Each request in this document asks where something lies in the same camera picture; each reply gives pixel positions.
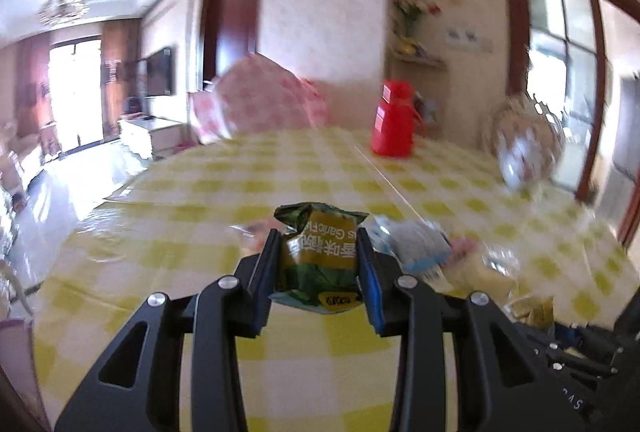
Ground green garlic snack packet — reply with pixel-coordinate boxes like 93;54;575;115
271;201;368;315

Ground orange bread package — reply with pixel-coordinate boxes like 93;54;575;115
231;220;272;256

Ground olive green snack packet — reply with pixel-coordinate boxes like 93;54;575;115
503;284;554;331

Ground round cake in clear wrap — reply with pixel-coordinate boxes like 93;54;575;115
445;244;520;304

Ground pink snack packet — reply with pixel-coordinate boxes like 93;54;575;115
447;237;480;264

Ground yellow checkered tablecloth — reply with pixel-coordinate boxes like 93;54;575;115
31;125;640;432

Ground white floral teapot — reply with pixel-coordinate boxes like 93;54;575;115
497;126;555;192

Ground grey refrigerator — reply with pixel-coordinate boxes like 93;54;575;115
613;74;639;181

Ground white tv cabinet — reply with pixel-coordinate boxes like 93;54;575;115
118;116;186;160

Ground white ornate dining chair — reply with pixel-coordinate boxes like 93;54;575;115
482;93;565;192

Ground red thermos jug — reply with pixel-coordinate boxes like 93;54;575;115
370;80;425;158

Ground pink checkered covered chair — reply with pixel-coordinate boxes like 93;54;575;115
189;54;329;145

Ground glass sliding door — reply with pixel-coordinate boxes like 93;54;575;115
506;0;639;248

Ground brown window curtains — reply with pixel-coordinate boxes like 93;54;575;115
4;18;141;140

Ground crystal chandelier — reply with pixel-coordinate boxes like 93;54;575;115
38;0;90;27

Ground red flower bouquet vase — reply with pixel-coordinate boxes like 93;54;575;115
390;0;442;39

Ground dark red wooden door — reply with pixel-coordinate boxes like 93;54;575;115
202;0;260;81

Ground wall mounted television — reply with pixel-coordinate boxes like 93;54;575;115
138;46;175;97

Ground wall switch panel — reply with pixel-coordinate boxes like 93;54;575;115
445;28;494;53

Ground corner wall shelf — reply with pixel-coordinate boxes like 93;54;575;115
385;46;449;139

